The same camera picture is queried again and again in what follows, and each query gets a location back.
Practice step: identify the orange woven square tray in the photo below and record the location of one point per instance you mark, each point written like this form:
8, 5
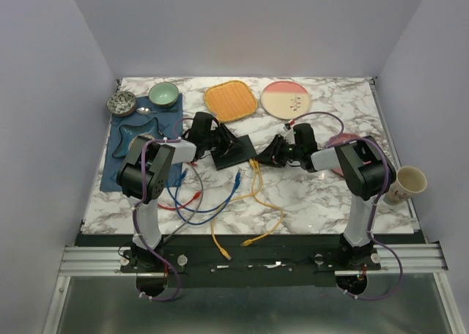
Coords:
230, 101

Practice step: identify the cream ceramic mug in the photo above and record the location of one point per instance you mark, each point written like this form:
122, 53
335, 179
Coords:
410, 181

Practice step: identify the blue star-shaped dish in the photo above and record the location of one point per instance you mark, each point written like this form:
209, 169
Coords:
124, 132

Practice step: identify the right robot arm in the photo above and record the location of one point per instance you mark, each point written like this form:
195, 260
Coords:
367, 172

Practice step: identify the aluminium rail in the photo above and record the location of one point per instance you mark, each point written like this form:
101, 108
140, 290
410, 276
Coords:
105, 261

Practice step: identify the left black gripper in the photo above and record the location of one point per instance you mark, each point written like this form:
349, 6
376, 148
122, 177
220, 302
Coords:
224, 131

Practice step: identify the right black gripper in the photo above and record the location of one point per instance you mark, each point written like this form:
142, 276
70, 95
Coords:
271, 151

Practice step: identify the pink and cream plate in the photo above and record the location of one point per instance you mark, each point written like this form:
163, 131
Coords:
285, 99

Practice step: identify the black network switch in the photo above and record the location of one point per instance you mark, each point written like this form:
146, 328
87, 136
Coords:
242, 152

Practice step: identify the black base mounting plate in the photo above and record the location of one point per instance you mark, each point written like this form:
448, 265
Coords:
323, 261

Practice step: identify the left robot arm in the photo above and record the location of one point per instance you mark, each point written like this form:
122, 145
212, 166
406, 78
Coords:
146, 168

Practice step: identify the blue cloth placemat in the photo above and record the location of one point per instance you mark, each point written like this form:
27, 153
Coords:
112, 165

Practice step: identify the patterned small bowl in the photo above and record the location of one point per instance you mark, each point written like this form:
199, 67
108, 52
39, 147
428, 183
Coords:
122, 103

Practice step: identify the green ceramic bowl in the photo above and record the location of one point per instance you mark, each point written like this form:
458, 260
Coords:
164, 94

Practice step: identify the pink dotted plate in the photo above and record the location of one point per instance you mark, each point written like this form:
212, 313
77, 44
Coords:
340, 139

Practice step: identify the silver metal spoon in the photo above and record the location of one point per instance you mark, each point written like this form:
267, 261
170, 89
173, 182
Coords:
148, 111

